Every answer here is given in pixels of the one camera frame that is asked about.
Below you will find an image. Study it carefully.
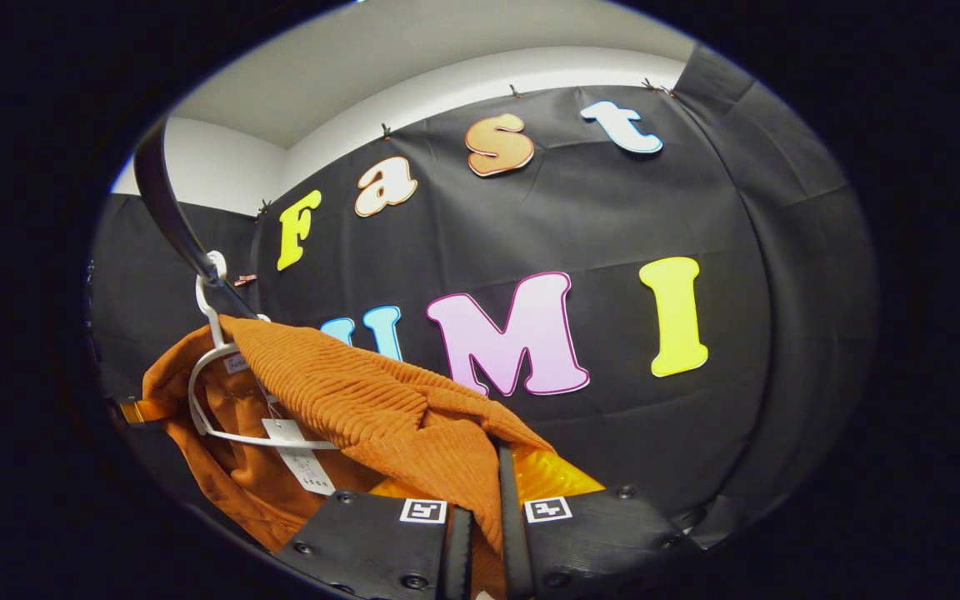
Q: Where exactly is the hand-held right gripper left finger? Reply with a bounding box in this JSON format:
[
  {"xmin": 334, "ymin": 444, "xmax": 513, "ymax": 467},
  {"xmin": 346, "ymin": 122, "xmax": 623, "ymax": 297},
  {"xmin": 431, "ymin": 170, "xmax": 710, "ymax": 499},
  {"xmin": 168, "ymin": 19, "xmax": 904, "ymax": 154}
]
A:
[{"xmin": 274, "ymin": 477, "xmax": 475, "ymax": 600}]

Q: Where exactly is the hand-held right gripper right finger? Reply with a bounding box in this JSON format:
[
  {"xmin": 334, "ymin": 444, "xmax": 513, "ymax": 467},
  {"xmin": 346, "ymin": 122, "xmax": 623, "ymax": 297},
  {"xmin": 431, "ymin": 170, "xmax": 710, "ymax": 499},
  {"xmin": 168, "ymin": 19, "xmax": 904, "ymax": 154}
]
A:
[{"xmin": 495, "ymin": 440, "xmax": 703, "ymax": 600}]

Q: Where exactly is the white hanger with clothes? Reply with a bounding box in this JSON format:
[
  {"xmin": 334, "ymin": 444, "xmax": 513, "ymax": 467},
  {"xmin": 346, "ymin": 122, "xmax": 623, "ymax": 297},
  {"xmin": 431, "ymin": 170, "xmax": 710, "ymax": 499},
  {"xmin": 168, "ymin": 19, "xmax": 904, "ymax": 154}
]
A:
[{"xmin": 187, "ymin": 250, "xmax": 341, "ymax": 451}]

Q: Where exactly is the orange corduroy jacket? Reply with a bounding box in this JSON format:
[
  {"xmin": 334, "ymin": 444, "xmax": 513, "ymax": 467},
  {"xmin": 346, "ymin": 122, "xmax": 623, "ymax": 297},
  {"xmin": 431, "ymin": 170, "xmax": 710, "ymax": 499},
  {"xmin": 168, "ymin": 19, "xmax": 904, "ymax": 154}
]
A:
[{"xmin": 142, "ymin": 315, "xmax": 560, "ymax": 600}]

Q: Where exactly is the black backdrop cloth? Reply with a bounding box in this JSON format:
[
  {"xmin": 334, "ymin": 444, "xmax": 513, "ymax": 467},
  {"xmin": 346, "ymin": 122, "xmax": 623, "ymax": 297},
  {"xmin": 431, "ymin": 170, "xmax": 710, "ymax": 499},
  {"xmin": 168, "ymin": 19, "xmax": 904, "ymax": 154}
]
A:
[{"xmin": 88, "ymin": 42, "xmax": 877, "ymax": 551}]

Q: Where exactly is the black clothes rail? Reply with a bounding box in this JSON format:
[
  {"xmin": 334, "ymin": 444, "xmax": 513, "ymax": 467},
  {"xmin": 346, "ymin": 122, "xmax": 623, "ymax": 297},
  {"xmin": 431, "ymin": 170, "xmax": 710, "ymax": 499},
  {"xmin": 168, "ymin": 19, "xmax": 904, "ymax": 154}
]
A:
[{"xmin": 132, "ymin": 117, "xmax": 260, "ymax": 322}]

